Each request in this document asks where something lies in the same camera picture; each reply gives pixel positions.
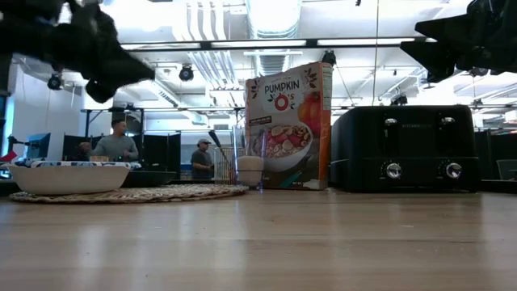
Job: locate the black ceiling camera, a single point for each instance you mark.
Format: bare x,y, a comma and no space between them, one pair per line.
54,82
186,73
329,57
479,72
399,99

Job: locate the black overhead frame bar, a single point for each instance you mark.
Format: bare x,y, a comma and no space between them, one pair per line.
258,43

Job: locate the round woven straw placemat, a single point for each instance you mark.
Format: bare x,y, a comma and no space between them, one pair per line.
169,193

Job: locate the computer monitor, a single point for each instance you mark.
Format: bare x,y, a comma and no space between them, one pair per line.
39,145

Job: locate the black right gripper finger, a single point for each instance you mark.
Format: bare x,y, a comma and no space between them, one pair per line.
438,28
436,60

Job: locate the pumpkin cereal box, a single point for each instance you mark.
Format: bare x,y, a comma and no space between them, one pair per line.
288,121

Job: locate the black table edge rail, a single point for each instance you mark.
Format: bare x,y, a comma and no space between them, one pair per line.
498,186

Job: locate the blue patterned paper bowl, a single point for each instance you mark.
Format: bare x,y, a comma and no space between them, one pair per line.
68,180

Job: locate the black four-slot toaster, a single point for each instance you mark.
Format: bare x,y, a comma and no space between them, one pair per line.
404,145

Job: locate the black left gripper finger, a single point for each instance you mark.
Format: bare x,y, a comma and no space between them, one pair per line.
129,68
100,93

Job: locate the clear glass with white rice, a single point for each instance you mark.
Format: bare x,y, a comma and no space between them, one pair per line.
250,169

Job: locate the grey mesh bin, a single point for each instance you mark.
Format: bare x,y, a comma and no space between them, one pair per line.
507,169

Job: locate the red bar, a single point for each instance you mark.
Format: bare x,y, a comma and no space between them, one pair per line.
8,157

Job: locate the person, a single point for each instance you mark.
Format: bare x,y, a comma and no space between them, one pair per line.
201,161
84,150
115,147

